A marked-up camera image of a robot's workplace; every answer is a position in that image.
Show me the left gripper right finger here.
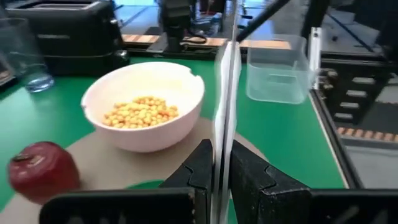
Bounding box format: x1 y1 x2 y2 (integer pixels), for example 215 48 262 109
229 139 398 224

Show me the white plastic spoon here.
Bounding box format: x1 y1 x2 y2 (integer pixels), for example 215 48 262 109
210 0 243 224

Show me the green round plate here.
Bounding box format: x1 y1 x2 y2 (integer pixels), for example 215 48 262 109
126 179 165 190

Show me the black orange striped platform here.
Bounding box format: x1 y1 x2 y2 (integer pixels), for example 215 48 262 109
320 52 398 147

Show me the clear plastic container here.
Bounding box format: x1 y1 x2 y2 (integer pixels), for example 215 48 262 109
245 33 315 105

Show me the white bowl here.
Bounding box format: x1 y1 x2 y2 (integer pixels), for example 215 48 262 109
80 61 206 153

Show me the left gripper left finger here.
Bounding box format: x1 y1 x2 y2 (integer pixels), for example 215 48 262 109
39 139 216 224

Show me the green table mat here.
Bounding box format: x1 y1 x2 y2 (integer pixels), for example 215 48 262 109
0 55 346 224

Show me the white metal bracket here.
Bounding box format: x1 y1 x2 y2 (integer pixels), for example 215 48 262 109
309 27 323 91

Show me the clear drinking glass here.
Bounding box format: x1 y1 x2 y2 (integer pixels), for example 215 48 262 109
0 17 55 93

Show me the red apple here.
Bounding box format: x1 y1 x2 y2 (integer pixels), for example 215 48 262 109
7 141 81 205

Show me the black toaster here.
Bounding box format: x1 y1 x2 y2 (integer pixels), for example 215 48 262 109
6 0 130 77

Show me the beige round placemat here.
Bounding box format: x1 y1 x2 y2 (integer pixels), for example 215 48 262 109
0 116 269 224

